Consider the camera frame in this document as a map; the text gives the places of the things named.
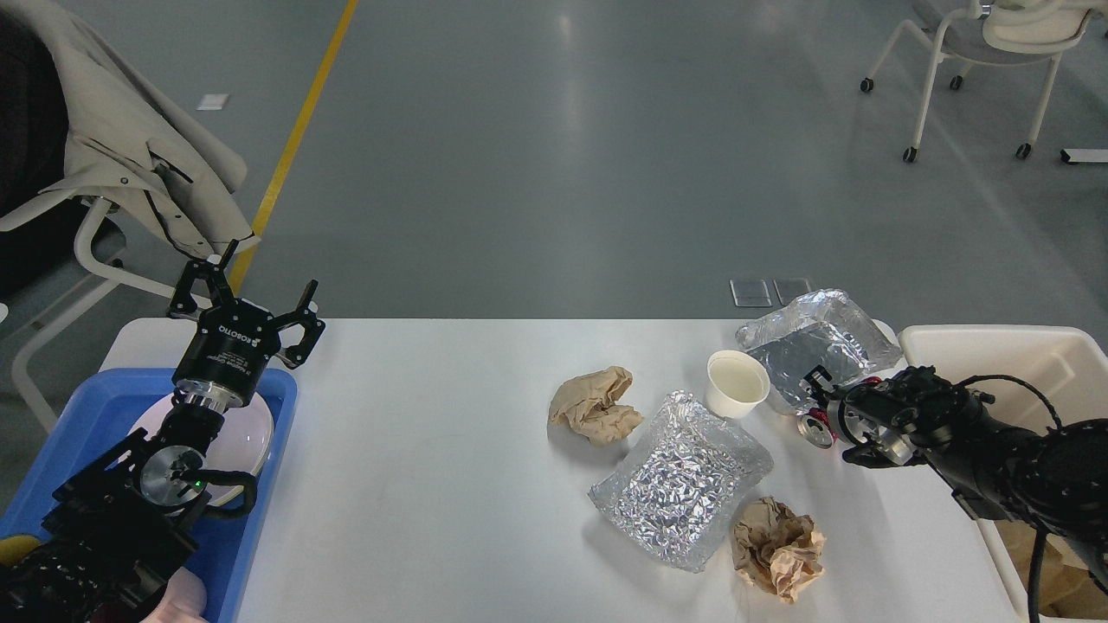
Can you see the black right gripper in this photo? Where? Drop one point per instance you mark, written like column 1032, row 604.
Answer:
column 876, row 418

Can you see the brown paper ball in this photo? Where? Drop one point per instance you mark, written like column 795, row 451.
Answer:
column 590, row 406

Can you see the white floor plate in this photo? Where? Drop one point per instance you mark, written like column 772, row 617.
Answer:
column 211, row 102

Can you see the red crushed can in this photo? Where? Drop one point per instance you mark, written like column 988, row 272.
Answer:
column 815, row 428

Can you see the teal mug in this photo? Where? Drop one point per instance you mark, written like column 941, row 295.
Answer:
column 14, row 549

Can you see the pink plate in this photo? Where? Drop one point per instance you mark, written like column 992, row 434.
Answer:
column 241, row 445

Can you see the white chair right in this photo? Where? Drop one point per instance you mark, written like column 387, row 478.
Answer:
column 994, row 34

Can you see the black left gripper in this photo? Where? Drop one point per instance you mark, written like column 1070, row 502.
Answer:
column 235, row 338

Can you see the pink mug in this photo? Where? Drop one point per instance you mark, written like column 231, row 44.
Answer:
column 184, row 600

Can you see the silver foil tray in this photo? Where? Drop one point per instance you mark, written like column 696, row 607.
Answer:
column 677, row 493

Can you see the white plastic bin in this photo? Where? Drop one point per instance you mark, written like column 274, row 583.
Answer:
column 1064, row 364

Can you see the brown paper wad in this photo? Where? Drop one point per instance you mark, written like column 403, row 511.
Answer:
column 776, row 550

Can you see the floor socket plate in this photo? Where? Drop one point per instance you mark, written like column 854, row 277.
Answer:
column 750, row 293
column 788, row 290

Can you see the brown paper bag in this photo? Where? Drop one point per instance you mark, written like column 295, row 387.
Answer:
column 1066, row 588

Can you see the person in dark clothes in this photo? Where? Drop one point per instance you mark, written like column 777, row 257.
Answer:
column 34, row 128

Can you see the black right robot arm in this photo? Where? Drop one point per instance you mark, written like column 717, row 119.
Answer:
column 1051, row 480

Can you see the blue plastic tray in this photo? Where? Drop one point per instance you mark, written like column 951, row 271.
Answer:
column 98, row 415

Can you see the floor socket plate left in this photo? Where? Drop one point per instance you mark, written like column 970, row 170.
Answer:
column 750, row 293

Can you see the floor socket plate right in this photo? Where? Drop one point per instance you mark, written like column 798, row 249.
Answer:
column 788, row 290

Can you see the white paper cup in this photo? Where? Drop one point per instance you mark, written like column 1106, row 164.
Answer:
column 736, row 384

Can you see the white table foot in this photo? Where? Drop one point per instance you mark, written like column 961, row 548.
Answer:
column 1081, row 155

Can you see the silver foil bag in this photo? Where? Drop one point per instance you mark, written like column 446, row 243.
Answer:
column 822, row 328

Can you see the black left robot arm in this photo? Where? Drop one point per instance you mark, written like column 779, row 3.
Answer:
column 121, row 526

